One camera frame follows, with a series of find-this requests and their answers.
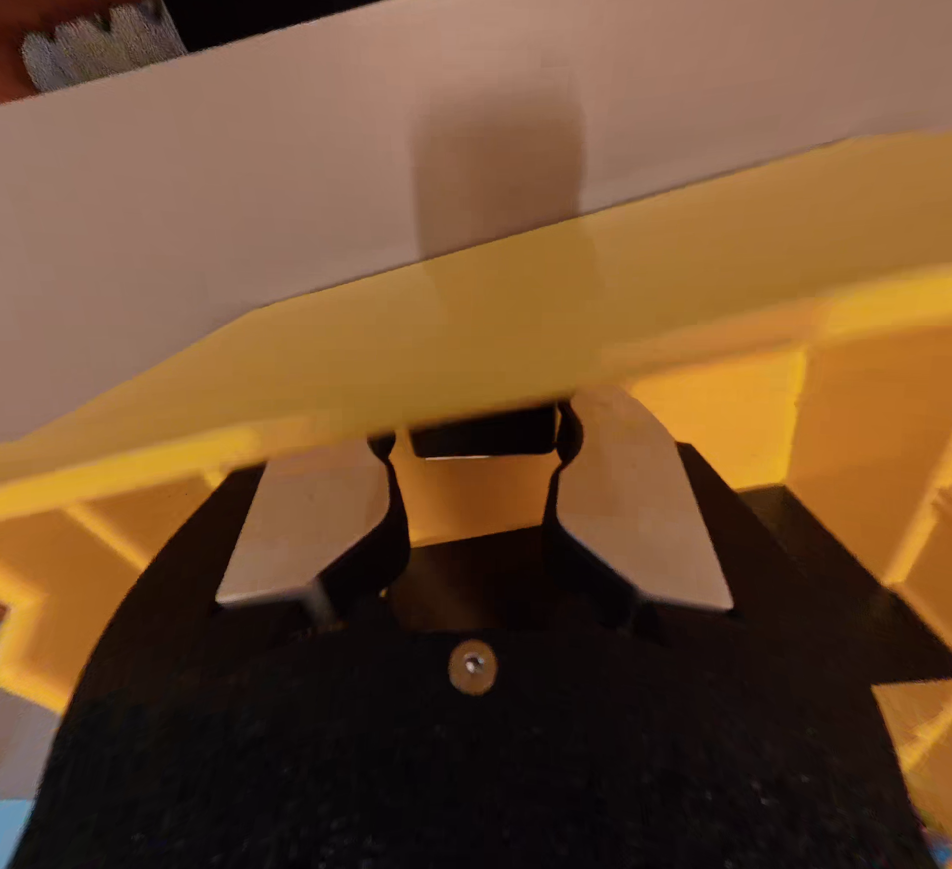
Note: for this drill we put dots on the yellow plastic bin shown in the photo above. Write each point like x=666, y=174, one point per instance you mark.
x=520, y=318

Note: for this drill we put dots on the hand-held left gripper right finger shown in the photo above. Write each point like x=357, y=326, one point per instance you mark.
x=632, y=504

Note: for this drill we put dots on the black network splitter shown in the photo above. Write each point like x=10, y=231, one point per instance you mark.
x=483, y=430

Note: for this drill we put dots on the grey knit shoe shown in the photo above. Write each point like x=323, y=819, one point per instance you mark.
x=97, y=47

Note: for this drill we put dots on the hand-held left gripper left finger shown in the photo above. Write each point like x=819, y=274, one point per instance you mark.
x=312, y=519

